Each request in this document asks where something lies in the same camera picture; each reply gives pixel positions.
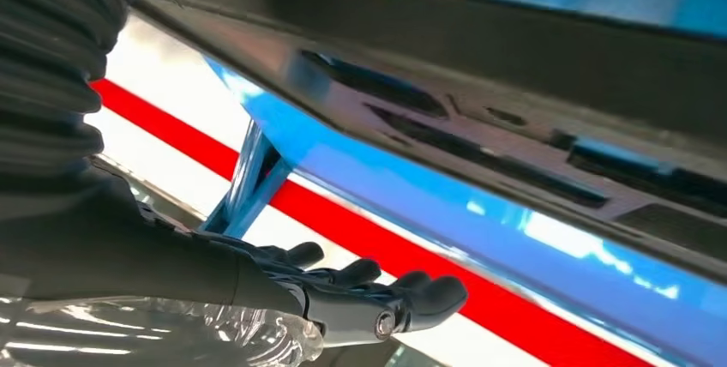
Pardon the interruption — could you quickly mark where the blue metal shelf rack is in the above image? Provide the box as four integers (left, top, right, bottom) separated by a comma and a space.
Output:
201, 0, 727, 367

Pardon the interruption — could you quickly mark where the white car with red stripe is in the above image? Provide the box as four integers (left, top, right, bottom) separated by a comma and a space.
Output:
85, 12, 654, 367

